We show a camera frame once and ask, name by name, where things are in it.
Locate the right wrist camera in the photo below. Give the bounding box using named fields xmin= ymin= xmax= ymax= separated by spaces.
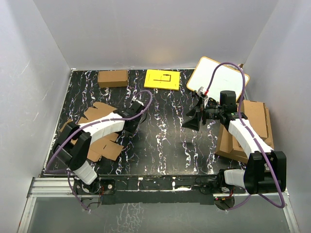
xmin=196 ymin=86 xmax=207 ymax=98

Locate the stack of flat cardboard boxes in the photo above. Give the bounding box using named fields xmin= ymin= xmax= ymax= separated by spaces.
xmin=215 ymin=100 xmax=274 ymax=164

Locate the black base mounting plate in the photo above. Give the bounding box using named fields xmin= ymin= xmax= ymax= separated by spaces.
xmin=73 ymin=175 xmax=245 ymax=205

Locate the aluminium frame rail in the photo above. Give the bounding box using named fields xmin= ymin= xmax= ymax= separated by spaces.
xmin=18 ymin=177 xmax=81 ymax=233

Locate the yellow book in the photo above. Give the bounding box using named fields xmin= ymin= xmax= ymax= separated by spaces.
xmin=144 ymin=69 xmax=180 ymax=91

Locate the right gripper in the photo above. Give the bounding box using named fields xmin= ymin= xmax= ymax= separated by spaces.
xmin=182 ymin=97 xmax=225 ymax=131

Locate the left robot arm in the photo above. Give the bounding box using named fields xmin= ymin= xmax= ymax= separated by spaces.
xmin=52 ymin=100 xmax=145 ymax=194

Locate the folded brown cardboard box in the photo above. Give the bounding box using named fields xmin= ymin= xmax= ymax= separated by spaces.
xmin=98 ymin=70 xmax=128 ymax=88

